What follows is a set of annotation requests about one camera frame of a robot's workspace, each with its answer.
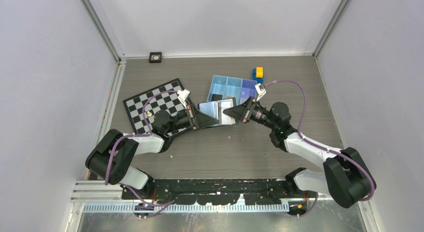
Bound black square item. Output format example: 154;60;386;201
211;94;223;101

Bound light blue bin middle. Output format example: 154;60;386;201
223;77;243;104

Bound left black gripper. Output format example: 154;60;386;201
165;103;218;134

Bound black white chessboard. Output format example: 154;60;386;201
123;78;184;134

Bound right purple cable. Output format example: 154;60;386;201
264;80;378;219

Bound purple cable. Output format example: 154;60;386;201
104;89;181;218
264;80;378;219

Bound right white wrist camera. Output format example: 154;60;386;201
255;83;267;101

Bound purple bin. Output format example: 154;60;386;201
238;79;257;104

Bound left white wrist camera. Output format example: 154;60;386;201
177;89;191;108

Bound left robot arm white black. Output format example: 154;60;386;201
85;105;219;199

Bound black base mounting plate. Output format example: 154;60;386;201
122;178;316;205

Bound light blue bin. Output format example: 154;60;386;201
223;77;243;104
206;75;228;102

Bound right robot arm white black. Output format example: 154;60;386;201
223;97;377;208

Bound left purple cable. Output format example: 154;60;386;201
104;89;181;218

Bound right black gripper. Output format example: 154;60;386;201
223;97;278;131

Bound light blue bin left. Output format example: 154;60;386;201
206;75;228;102

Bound small black square box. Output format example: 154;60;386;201
148;52;163;64

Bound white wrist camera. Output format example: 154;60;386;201
177;89;191;108
255;83;267;101

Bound blue yellow toy blocks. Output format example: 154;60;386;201
252;67;264;84

